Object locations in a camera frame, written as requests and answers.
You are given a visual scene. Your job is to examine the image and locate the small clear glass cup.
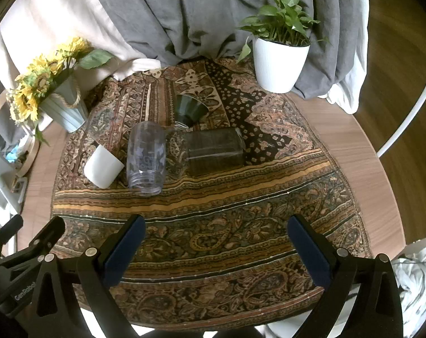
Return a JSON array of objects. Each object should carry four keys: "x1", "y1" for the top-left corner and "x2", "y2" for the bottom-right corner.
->
[{"x1": 167, "y1": 132, "x2": 191, "y2": 179}]

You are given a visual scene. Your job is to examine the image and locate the grey fabric drape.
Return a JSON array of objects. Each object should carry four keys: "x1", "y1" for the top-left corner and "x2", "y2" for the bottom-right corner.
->
[{"x1": 82, "y1": 0, "x2": 367, "y2": 100}]

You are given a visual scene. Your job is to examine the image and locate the brown paisley patterned cloth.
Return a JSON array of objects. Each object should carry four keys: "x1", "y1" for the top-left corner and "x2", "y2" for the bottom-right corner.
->
[{"x1": 50, "y1": 58, "x2": 374, "y2": 329}]

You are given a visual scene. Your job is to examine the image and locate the tall clear plastic cup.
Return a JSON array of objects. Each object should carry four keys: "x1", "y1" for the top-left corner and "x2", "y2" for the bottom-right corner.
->
[{"x1": 127, "y1": 121, "x2": 167, "y2": 195}]

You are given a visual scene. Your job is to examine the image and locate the dark green bowl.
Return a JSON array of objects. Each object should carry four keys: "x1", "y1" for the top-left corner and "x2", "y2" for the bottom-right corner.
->
[{"x1": 174, "y1": 94, "x2": 210, "y2": 129}]

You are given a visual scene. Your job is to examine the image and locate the square clear glass jar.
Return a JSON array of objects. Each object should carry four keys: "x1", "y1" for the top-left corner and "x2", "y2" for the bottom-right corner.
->
[{"x1": 185, "y1": 128, "x2": 245, "y2": 177}]

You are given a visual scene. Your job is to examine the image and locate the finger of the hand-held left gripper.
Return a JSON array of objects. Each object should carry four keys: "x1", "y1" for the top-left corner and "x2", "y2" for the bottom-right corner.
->
[
  {"x1": 0, "y1": 214, "x2": 24, "y2": 250},
  {"x1": 0, "y1": 216, "x2": 66, "y2": 272}
]

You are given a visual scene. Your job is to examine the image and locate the crumpled white cloth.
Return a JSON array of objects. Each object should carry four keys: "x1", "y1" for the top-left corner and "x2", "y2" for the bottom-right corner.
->
[{"x1": 391, "y1": 234, "x2": 426, "y2": 338}]

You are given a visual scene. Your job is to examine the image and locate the white curved tube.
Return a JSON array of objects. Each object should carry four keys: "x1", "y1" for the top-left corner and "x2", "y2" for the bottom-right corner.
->
[{"x1": 376, "y1": 55, "x2": 426, "y2": 158}]

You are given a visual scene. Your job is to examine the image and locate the white fabric drape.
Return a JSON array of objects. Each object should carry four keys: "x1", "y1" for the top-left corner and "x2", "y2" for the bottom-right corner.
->
[{"x1": 326, "y1": 0, "x2": 370, "y2": 115}]

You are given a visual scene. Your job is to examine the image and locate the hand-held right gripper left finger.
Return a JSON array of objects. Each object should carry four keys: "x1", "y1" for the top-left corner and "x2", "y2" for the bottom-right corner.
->
[{"x1": 26, "y1": 214, "x2": 147, "y2": 338}]

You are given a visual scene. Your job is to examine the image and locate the white cup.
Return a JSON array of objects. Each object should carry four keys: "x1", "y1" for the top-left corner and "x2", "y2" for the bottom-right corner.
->
[{"x1": 84, "y1": 144, "x2": 125, "y2": 189}]

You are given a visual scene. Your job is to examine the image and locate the sunflowers in grey pot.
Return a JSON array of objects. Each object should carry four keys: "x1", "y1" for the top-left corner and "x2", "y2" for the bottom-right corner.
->
[{"x1": 5, "y1": 37, "x2": 114, "y2": 147}]

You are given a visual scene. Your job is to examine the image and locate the green plant in white pot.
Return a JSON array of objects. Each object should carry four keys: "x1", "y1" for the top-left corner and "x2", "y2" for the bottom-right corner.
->
[{"x1": 236, "y1": 0, "x2": 330, "y2": 94}]

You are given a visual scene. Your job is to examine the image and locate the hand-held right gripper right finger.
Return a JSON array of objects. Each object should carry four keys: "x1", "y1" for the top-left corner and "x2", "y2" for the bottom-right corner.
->
[{"x1": 287, "y1": 214, "x2": 404, "y2": 338}]

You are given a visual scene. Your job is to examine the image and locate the light blue cloth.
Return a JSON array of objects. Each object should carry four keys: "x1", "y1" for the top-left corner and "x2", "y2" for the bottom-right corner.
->
[{"x1": 3, "y1": 149, "x2": 23, "y2": 164}]

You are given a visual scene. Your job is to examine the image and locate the beige fabric drape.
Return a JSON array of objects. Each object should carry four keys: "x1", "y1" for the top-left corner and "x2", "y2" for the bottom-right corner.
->
[{"x1": 0, "y1": 0, "x2": 164, "y2": 120}]

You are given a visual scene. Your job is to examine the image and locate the white plastic device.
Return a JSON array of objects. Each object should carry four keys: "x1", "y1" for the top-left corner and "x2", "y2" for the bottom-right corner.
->
[{"x1": 0, "y1": 175, "x2": 28, "y2": 205}]

